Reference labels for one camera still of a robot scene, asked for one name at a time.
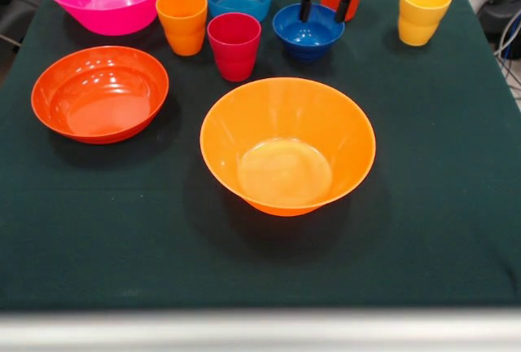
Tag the dark blue bowl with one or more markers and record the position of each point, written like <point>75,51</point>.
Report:
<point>305,48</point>

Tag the magenta cup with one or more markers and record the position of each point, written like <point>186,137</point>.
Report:
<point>234,58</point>

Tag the yellow cup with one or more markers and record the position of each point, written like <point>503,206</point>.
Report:
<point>421,22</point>

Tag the small orange cup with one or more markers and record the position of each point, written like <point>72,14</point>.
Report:
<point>183,38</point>

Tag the shallow red-orange bowl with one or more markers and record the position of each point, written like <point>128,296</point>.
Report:
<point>102,83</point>

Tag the dark green tablecloth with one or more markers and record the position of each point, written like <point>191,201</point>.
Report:
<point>260,258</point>

